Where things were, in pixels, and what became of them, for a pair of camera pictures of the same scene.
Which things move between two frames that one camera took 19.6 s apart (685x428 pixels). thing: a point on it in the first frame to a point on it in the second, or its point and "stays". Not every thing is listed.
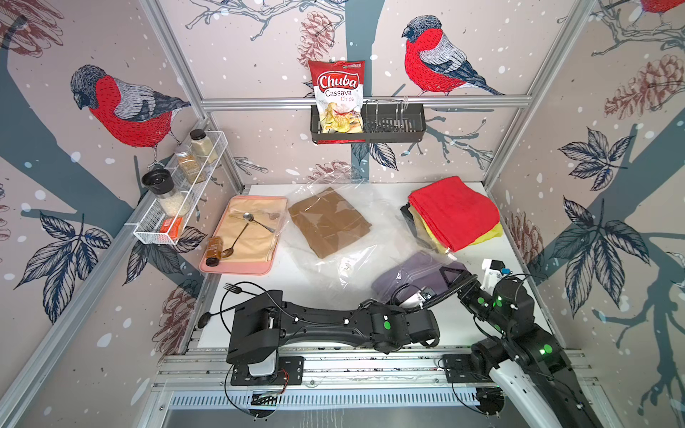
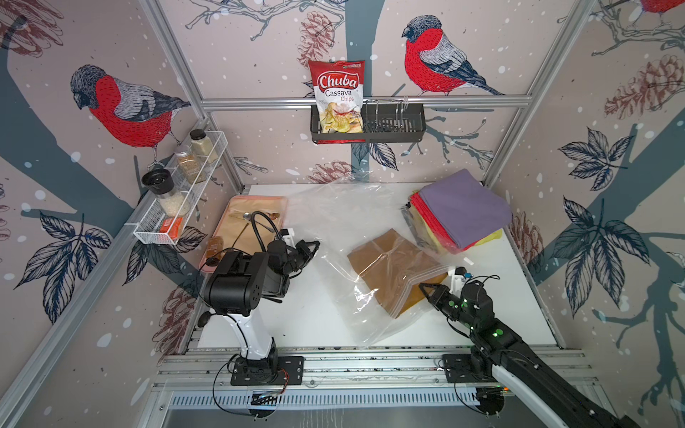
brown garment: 328,222 to 393,269
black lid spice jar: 160,181 stays
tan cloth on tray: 250,229 stays
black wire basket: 381,124 stays
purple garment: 402,279 to 466,207
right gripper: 464,279 to 441,293
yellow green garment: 496,231 stays
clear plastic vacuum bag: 339,229 stays
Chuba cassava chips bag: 338,88 stays
